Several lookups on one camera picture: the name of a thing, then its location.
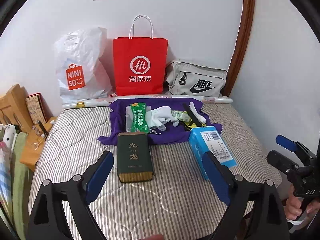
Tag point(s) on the wooden door frame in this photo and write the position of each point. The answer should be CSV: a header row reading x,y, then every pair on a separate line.
x,y
245,30

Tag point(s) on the wooden nightstand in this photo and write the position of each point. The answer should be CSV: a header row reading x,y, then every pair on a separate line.
x,y
30,155

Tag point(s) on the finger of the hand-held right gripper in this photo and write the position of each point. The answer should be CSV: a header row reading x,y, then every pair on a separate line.
x,y
286,142
277,160

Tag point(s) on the green blanket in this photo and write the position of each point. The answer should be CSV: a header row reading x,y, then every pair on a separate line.
x,y
21,180

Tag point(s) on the dark green box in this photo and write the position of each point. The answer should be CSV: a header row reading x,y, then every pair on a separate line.
x,y
135,155

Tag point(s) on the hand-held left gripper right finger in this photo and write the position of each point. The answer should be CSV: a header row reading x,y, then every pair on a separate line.
x,y
215,177

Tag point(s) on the purple towel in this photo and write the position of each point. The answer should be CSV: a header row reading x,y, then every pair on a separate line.
x,y
120,120

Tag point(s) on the grey waist bag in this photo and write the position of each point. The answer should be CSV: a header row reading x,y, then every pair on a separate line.
x,y
200,72

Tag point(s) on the white gloves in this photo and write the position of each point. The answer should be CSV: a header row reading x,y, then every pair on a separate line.
x,y
160,116

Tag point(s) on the yellow mesh pouch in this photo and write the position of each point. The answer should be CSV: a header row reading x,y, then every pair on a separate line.
x,y
191,125

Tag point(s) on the red paper bag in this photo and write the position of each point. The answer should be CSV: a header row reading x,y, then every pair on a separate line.
x,y
140,50

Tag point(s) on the white plastic shopping bag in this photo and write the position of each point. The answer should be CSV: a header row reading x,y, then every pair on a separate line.
x,y
82,55

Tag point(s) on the blue tissue pack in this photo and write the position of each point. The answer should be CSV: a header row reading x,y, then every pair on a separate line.
x,y
215,142

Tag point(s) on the white spotted plush toy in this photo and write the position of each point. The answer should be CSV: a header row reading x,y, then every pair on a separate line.
x,y
8,133

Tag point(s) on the person's right hand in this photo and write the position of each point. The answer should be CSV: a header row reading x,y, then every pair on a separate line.
x,y
292,205

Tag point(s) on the striped mattress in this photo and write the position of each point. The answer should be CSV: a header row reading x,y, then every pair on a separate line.
x,y
175,192

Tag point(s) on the clear glass item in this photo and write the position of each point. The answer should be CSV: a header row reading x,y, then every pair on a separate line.
x,y
36,142

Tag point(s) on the small clear green packet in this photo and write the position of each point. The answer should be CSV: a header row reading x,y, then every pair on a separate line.
x,y
180,115

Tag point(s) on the rolled printed paper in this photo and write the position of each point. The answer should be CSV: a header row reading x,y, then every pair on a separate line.
x,y
217,100

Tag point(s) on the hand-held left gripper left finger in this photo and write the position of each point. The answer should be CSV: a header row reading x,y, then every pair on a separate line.
x,y
98,177

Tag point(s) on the wooden headboard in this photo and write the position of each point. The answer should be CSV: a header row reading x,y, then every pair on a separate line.
x,y
15,100

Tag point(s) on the patterned book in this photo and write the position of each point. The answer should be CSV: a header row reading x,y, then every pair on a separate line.
x,y
35,108

